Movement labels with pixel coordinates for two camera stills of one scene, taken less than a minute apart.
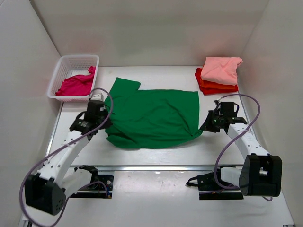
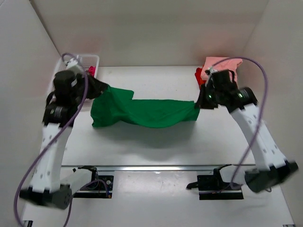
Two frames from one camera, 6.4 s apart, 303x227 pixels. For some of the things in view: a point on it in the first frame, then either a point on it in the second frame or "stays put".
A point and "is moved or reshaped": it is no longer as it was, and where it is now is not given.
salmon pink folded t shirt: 221,70 stays put
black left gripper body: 104,118 to 92,86
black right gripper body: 212,123 to 208,99
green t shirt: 149,119 is moved or reshaped
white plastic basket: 69,66 stays put
